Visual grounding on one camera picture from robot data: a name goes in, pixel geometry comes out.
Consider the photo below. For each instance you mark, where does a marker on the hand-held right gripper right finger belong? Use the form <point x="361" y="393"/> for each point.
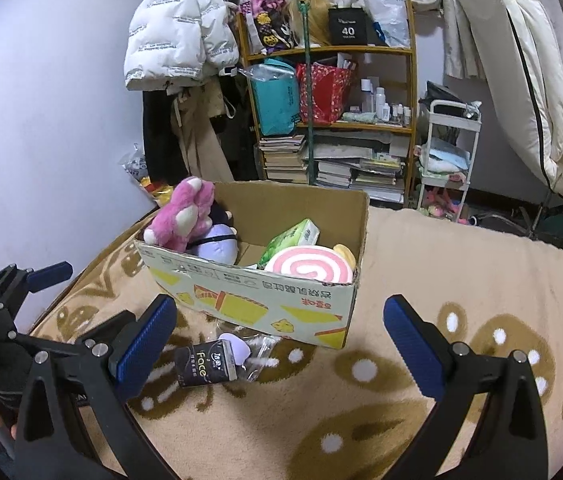
<point x="416" y="347"/>

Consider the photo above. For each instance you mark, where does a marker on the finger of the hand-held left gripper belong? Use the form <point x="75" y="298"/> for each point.
<point x="51" y="274"/>
<point x="106" y="327"/>

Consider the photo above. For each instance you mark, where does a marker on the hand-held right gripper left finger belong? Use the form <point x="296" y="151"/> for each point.
<point x="144" y="347"/>

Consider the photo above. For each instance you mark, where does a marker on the black tissue pack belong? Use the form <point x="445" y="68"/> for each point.
<point x="201" y="365"/>

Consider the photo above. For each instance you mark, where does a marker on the yellow plush toy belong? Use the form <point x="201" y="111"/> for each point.
<point x="345" y="255"/>

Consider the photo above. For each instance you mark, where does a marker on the printed cardboard box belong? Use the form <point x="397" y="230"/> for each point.
<point x="261" y="305"/>

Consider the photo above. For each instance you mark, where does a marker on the purple plush toy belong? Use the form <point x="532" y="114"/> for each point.
<point x="216" y="245"/>

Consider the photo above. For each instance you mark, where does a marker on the pink swirl plush cushion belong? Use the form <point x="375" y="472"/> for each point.
<point x="306" y="265"/>

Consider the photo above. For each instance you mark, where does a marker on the pink plush bear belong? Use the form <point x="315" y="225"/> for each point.
<point x="186" y="210"/>

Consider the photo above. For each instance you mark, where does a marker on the green tissue pack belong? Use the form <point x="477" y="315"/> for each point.
<point x="291" y="237"/>

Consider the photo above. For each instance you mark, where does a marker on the beige flower printed blanket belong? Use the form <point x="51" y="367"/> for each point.
<point x="411" y="260"/>

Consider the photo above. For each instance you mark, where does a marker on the lilac heart-shaped sponge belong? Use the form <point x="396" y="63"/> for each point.
<point x="239" y="349"/>

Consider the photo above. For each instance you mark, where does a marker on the clear plastic packet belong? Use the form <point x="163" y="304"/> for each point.
<point x="261" y="355"/>

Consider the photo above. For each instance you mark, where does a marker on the bag of toys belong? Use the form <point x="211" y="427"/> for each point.
<point x="144" y="175"/>

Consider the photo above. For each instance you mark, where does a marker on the black coat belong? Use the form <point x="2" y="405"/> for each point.
<point x="159" y="135"/>

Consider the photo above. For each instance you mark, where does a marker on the large stack of books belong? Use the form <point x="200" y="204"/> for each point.
<point x="361" y="175"/>

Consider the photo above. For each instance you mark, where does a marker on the blue cloth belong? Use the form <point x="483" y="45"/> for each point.
<point x="444" y="157"/>

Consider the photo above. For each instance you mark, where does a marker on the white trolley cart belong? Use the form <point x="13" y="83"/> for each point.
<point x="474" y="160"/>

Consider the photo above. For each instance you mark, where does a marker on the beige coat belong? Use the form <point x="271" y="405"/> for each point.
<point x="201" y="135"/>

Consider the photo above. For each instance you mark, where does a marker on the small stack of books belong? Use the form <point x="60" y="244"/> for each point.
<point x="284" y="160"/>

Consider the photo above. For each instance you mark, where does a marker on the green cloth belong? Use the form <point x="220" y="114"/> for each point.
<point x="359" y="116"/>

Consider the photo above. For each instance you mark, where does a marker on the row of cosmetic bottles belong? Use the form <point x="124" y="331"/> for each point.
<point x="386" y="105"/>

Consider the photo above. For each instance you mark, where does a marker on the black bag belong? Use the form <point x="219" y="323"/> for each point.
<point x="441" y="94"/>

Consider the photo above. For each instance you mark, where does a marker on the green pole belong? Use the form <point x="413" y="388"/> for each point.
<point x="310" y="110"/>

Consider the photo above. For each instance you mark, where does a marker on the white puffer jacket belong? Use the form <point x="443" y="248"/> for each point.
<point x="171" y="35"/>

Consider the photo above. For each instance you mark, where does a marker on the red patterned gift bag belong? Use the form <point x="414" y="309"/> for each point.
<point x="324" y="92"/>

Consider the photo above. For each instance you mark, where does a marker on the teal paper bag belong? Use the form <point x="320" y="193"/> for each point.
<point x="274" y="105"/>

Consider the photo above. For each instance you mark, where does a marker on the clear plastic bag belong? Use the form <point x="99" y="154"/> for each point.
<point x="266" y="72"/>

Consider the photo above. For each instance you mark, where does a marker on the white recliner chair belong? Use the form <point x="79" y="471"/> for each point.
<point x="511" y="60"/>

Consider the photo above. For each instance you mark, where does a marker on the wooden shelf rack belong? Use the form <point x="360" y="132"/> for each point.
<point x="346" y="50"/>

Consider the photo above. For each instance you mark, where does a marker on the black box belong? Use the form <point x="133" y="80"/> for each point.
<point x="347" y="25"/>

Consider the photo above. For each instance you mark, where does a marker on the colourful printed tote bag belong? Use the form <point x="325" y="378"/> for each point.
<point x="264" y="17"/>

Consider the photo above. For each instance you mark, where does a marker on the blond wig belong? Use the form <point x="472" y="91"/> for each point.
<point x="319" y="20"/>

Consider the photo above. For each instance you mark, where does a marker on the white plastic bag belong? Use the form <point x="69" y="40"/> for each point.
<point x="386" y="5"/>

